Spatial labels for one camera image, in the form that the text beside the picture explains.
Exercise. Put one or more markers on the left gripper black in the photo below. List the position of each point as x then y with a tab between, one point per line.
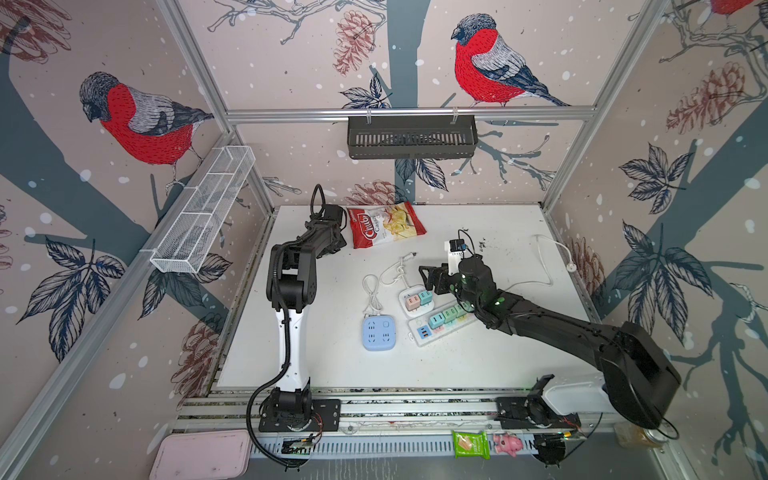
340	244

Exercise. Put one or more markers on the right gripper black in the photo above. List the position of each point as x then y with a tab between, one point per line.
428	279

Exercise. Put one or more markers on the teal charger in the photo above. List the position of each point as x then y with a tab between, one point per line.
425	297

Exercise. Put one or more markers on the green charger plug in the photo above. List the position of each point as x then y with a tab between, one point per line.
450	314

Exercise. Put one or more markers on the pink charger plug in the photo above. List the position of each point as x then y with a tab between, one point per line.
412	303

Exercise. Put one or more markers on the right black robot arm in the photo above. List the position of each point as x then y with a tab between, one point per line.
640	381

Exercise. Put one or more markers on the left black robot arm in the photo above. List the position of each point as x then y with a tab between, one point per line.
291	288

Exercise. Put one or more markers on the white square power socket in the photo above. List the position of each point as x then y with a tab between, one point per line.
414	290

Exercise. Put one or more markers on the red chips bag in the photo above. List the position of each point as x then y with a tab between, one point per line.
378	225

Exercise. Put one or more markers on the long white power strip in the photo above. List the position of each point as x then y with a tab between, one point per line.
423	335

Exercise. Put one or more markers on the green snack packet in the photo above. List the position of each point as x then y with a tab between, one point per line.
466	444

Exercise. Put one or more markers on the pink pig toy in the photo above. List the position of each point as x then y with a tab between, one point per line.
507	444

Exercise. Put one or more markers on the pink tray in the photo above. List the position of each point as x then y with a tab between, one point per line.
204	455

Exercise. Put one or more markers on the glass jar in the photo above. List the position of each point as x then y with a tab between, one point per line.
631	436

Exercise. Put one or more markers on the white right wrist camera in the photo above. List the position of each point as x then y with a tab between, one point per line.
455	249

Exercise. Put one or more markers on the black wall basket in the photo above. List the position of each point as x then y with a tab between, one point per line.
436	137

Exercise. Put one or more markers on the white wire shelf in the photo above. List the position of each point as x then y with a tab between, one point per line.
193	232

